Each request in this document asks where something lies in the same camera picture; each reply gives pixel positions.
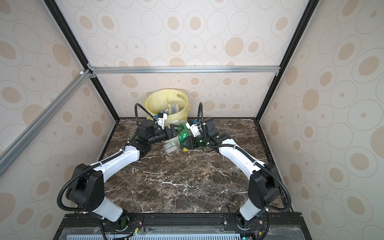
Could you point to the green bottle yellow cap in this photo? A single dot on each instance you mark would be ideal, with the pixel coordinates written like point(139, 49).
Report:
point(185, 138)

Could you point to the black frame post right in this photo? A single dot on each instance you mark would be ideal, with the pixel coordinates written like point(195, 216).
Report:
point(302, 25)

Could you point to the black frame post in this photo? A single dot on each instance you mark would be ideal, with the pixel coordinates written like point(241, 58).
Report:
point(302, 25)
point(74, 44)

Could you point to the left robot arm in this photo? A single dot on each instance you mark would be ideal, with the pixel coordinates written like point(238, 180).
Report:
point(85, 191)

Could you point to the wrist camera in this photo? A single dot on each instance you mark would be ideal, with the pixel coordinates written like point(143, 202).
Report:
point(194, 127)
point(160, 119)

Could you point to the clear bottle pale green cap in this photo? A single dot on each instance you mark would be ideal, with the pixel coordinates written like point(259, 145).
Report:
point(173, 108)

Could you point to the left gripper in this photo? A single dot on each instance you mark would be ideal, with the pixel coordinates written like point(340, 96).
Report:
point(166, 133)

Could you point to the yellow bin liner bag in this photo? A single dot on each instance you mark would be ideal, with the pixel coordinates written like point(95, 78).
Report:
point(160, 100)

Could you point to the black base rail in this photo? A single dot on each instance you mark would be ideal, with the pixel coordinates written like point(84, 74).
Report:
point(206, 226)

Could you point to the white plastic waste bin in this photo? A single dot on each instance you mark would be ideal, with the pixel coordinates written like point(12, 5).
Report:
point(172, 131)

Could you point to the aluminium rail left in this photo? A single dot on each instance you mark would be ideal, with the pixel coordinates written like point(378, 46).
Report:
point(26, 137)

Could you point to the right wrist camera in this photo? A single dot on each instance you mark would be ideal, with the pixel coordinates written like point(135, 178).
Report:
point(194, 127)

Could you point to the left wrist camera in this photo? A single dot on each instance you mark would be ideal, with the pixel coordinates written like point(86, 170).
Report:
point(160, 119)

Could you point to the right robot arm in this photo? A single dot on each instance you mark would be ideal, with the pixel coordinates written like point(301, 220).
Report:
point(266, 190)

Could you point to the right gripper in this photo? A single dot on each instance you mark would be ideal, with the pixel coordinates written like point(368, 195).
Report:
point(190, 141)

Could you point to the horizontal aluminium rail back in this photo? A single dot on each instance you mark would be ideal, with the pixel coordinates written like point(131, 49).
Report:
point(185, 70)

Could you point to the black frame post left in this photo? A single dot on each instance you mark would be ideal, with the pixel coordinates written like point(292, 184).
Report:
point(74, 44)

